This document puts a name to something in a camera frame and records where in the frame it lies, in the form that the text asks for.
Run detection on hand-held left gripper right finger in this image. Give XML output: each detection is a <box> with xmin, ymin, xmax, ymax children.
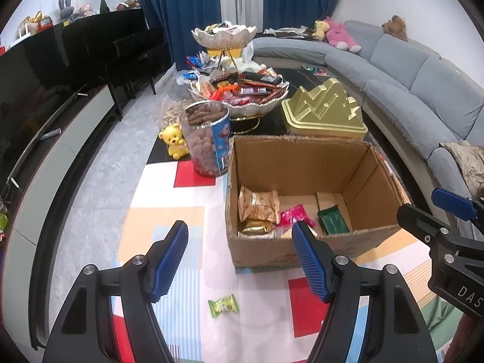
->
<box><xmin>292</xmin><ymin>220</ymin><xmax>439</xmax><ymax>363</ymax></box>

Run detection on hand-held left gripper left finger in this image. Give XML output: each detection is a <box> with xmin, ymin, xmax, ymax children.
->
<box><xmin>41</xmin><ymin>220</ymin><xmax>189</xmax><ymax>363</ymax></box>

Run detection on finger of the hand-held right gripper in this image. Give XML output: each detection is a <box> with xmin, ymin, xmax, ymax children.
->
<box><xmin>431</xmin><ymin>188</ymin><xmax>484</xmax><ymax>222</ymax></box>
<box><xmin>396</xmin><ymin>204</ymin><xmax>456</xmax><ymax>252</ymax></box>

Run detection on dark green snack packet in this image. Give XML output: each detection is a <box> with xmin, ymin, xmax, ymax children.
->
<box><xmin>317</xmin><ymin>205</ymin><xmax>352</xmax><ymax>236</ymax></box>

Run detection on pink snack packet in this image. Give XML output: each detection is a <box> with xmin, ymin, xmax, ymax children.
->
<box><xmin>279</xmin><ymin>204</ymin><xmax>318</xmax><ymax>228</ymax></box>

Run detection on gold snack packet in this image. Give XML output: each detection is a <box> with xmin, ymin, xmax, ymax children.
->
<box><xmin>237</xmin><ymin>220</ymin><xmax>274</xmax><ymax>236</ymax></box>

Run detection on brown cardboard box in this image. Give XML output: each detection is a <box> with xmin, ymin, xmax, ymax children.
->
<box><xmin>225</xmin><ymin>135</ymin><xmax>413</xmax><ymax>270</ymax></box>

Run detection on person's right hand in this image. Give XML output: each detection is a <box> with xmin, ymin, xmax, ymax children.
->
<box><xmin>452</xmin><ymin>312</ymin><xmax>484</xmax><ymax>363</ymax></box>

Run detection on beige jacket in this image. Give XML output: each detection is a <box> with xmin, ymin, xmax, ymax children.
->
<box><xmin>440</xmin><ymin>141</ymin><xmax>484</xmax><ymax>198</ymax></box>

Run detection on light green snack packet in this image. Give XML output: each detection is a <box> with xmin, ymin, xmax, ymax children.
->
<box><xmin>208</xmin><ymin>294</ymin><xmax>240</xmax><ymax>318</ymax></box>

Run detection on yellow bear figurine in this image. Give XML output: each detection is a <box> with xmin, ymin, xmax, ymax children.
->
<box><xmin>158</xmin><ymin>123</ymin><xmax>190</xmax><ymax>160</ymax></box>

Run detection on clear jar of nuts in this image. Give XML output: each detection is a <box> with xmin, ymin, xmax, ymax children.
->
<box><xmin>179</xmin><ymin>100</ymin><xmax>232</xmax><ymax>178</ymax></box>

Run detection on grey television cabinet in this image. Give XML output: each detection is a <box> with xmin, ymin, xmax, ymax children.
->
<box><xmin>0</xmin><ymin>83</ymin><xmax>124</xmax><ymax>351</ymax></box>

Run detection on clear bag of peanuts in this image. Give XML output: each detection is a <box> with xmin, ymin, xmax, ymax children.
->
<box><xmin>161</xmin><ymin>100</ymin><xmax>190</xmax><ymax>129</ymax></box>

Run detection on gold mountain-lid candy box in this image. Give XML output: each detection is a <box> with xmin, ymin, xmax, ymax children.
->
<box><xmin>280</xmin><ymin>77</ymin><xmax>368</xmax><ymax>140</ymax></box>

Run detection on grey corner sofa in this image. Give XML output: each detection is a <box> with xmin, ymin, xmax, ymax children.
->
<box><xmin>250</xmin><ymin>21</ymin><xmax>484</xmax><ymax>232</ymax></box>

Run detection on grey storage box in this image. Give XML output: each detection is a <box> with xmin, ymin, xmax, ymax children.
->
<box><xmin>301</xmin><ymin>65</ymin><xmax>334</xmax><ymax>78</ymax></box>

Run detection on pile of assorted snack bars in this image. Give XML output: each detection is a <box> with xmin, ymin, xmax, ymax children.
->
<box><xmin>197</xmin><ymin>69</ymin><xmax>284</xmax><ymax>105</ymax></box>

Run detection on brown plush bear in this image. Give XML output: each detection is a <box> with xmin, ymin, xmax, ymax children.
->
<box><xmin>381</xmin><ymin>15</ymin><xmax>408</xmax><ymax>42</ymax></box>

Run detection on heap of blue snack packets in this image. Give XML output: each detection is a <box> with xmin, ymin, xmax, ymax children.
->
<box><xmin>176</xmin><ymin>51</ymin><xmax>216</xmax><ymax>86</ymax></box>

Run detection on pink plush toy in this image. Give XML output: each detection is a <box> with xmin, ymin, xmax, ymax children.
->
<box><xmin>324</xmin><ymin>17</ymin><xmax>362</xmax><ymax>53</ymax></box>

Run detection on black television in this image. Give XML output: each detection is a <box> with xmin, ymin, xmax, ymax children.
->
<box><xmin>0</xmin><ymin>23</ymin><xmax>90</xmax><ymax>198</ymax></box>

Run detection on white plastic bag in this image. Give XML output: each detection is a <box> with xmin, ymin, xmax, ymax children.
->
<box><xmin>219</xmin><ymin>43</ymin><xmax>254</xmax><ymax>71</ymax></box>

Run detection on white tiered snack stand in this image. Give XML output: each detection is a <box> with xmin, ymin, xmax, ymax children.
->
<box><xmin>189</xmin><ymin>25</ymin><xmax>291</xmax><ymax>131</ymax></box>

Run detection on papers on sofa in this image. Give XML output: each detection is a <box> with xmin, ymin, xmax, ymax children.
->
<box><xmin>263</xmin><ymin>26</ymin><xmax>317</xmax><ymax>39</ymax></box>

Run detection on black piano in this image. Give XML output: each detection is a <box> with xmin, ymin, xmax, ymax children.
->
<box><xmin>62</xmin><ymin>8</ymin><xmax>173</xmax><ymax>122</ymax></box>

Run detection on pile of wrapped sweets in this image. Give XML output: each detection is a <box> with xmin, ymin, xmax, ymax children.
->
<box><xmin>202</xmin><ymin>21</ymin><xmax>252</xmax><ymax>35</ymax></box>

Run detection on white sheer curtain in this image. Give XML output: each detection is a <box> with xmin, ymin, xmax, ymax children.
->
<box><xmin>218</xmin><ymin>0</ymin><xmax>266</xmax><ymax>33</ymax></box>

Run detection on white router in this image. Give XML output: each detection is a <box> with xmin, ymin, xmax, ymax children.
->
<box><xmin>17</xmin><ymin>23</ymin><xmax>39</xmax><ymax>39</ymax></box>

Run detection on grey rabbit toy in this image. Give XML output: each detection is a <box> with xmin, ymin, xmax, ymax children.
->
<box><xmin>57</xmin><ymin>0</ymin><xmax>75</xmax><ymax>21</ymax></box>

